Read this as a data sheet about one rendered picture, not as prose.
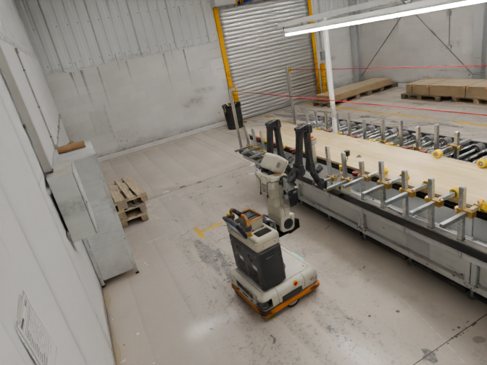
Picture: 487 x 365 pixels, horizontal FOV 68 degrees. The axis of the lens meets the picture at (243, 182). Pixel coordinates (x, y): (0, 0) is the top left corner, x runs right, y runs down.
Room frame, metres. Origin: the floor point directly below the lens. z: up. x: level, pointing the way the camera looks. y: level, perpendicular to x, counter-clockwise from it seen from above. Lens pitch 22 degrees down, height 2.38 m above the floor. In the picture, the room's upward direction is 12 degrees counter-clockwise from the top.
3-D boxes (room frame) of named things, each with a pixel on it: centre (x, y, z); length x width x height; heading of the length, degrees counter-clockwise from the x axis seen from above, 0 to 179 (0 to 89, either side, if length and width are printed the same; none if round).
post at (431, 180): (2.46, -1.41, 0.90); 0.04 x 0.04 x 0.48; 22
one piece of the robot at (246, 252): (2.90, -0.01, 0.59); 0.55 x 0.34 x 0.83; 27
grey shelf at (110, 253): (4.12, 1.85, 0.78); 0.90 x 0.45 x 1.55; 22
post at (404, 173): (2.69, -1.32, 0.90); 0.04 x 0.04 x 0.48; 22
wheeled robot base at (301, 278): (2.95, -0.09, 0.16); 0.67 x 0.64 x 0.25; 117
